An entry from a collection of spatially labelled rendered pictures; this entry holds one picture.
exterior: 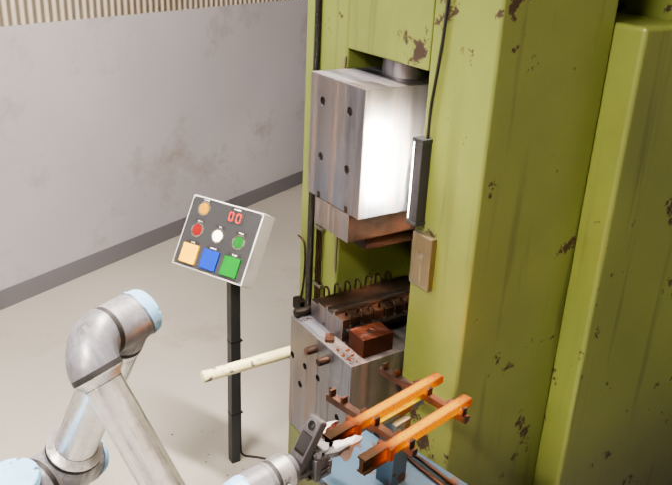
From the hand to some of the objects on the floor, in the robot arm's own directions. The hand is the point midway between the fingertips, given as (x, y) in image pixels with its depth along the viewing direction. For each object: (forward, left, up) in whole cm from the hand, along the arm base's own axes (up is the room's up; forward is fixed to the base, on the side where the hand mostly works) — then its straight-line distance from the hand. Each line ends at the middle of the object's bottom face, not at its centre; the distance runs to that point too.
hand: (347, 428), depth 193 cm
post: (+70, +97, -102) cm, 157 cm away
